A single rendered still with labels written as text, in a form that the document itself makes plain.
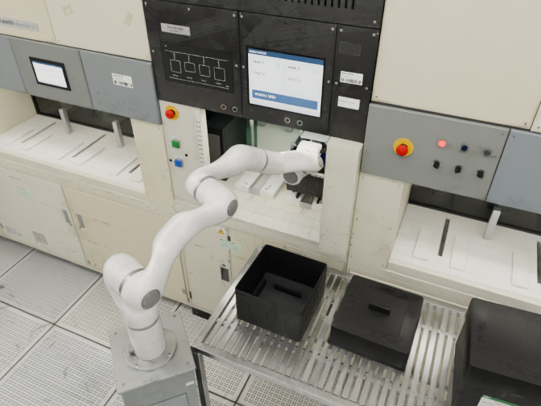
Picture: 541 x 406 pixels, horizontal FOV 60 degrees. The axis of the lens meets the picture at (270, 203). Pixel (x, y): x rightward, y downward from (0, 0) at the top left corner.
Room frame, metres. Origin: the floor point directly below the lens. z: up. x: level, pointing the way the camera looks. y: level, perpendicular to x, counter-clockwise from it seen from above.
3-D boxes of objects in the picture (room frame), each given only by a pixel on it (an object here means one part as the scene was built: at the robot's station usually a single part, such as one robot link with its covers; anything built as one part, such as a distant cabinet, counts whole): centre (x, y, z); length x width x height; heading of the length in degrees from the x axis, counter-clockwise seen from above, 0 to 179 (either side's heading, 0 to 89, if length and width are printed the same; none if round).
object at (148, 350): (1.04, 0.45, 0.85); 0.19 x 0.19 x 0.18
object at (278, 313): (1.25, -0.05, 0.85); 0.28 x 0.28 x 0.17; 65
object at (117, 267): (1.07, 0.47, 1.07); 0.19 x 0.12 x 0.24; 45
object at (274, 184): (1.94, 0.04, 0.89); 0.22 x 0.21 x 0.04; 156
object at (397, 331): (1.14, -0.41, 0.83); 0.29 x 0.29 x 0.13; 65
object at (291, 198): (1.84, -0.21, 0.89); 0.22 x 0.21 x 0.04; 156
